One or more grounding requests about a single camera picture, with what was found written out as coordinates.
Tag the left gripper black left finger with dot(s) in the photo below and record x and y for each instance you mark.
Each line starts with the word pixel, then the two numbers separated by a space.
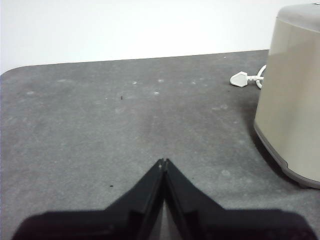
pixel 105 225

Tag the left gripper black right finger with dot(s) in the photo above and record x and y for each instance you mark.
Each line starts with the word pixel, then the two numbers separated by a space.
pixel 225 225

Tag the cream two-slot toaster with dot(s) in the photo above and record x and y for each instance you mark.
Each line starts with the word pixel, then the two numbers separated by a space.
pixel 290 100

